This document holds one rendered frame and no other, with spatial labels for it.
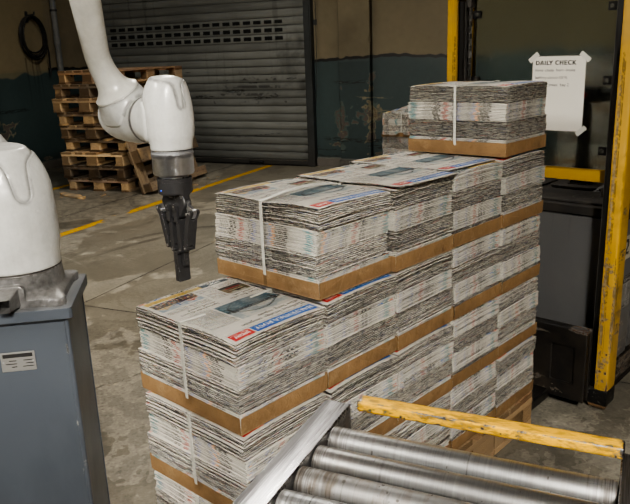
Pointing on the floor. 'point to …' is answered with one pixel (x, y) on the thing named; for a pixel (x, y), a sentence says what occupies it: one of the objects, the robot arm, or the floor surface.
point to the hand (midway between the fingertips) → (182, 265)
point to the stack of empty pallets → (115, 164)
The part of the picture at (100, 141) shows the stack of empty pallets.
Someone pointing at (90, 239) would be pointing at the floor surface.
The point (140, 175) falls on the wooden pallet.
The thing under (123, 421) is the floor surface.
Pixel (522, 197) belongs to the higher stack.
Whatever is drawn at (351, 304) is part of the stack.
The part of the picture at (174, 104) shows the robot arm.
